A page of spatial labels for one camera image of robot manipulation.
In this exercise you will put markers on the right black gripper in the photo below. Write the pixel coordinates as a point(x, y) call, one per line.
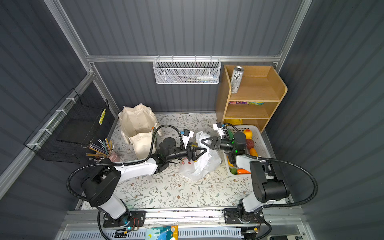
point(217, 143)

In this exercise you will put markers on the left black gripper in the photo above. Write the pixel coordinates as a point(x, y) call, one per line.
point(192, 155)

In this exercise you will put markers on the white plastic grocery bag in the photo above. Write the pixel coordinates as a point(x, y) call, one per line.
point(207, 163)

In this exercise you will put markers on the cream canvas tote bag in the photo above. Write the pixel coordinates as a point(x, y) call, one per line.
point(137, 126)

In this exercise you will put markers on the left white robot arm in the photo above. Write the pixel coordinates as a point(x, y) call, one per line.
point(99, 186)

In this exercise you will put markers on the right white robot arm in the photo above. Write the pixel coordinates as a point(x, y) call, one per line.
point(268, 181)

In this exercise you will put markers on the floral table mat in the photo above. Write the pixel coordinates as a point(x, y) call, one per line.
point(169, 189)

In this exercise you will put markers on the yellow snack packet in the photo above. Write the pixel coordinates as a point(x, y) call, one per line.
point(235, 122)

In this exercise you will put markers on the yellow peach toy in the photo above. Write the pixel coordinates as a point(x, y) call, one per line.
point(248, 134)

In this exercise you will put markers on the dark red plum toy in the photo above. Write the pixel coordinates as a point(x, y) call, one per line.
point(250, 144)

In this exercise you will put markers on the yellow long pepper toy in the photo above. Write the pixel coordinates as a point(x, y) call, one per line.
point(253, 152)

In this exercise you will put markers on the orange carrot toy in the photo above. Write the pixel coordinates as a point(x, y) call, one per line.
point(242, 172)

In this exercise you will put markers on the white plastic fruit basket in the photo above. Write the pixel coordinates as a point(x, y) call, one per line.
point(260, 147)

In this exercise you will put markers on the wooden shelf unit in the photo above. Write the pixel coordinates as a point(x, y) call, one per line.
point(260, 93)

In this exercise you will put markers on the left silver drink can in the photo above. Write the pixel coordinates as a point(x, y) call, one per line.
point(236, 79)

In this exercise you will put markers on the teal printed booklet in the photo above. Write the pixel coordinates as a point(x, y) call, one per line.
point(162, 233)

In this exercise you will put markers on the cup of coloured pencils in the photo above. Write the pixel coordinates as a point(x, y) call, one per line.
point(104, 150)

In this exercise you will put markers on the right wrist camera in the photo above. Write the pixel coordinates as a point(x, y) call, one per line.
point(219, 128)

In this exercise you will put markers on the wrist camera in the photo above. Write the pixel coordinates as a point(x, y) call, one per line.
point(219, 128)
point(186, 136)

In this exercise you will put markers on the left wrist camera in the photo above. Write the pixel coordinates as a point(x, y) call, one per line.
point(186, 136)

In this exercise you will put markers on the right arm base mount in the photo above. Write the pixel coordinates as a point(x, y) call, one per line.
point(234, 216)

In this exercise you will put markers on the white wire wall basket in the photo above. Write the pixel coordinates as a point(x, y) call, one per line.
point(184, 72)

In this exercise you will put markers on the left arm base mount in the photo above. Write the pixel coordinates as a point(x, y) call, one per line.
point(130, 219)

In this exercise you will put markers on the black wire wall basket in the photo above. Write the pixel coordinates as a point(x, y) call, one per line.
point(67, 136)

